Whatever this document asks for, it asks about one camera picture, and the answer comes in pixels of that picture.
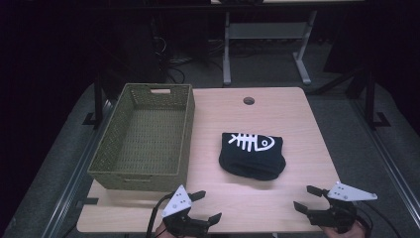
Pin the black table bracket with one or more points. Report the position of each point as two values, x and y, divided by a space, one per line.
88 201

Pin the black metal stand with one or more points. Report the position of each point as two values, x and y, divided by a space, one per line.
370 99
98 99

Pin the person's left hand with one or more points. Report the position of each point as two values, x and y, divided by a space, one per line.
160 232

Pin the green woven basket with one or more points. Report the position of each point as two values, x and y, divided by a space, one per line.
148 139

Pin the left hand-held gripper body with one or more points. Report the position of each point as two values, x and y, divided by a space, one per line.
178 203

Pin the black fishbone print cloth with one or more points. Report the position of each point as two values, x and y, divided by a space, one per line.
251 162

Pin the person's right hand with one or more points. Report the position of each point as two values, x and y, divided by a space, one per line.
355 233

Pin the grey metal table frame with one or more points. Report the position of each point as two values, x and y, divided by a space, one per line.
267 31

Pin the aluminium floor rail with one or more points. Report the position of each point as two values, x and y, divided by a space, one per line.
76 178
389 165

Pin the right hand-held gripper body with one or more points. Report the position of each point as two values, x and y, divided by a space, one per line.
343 193

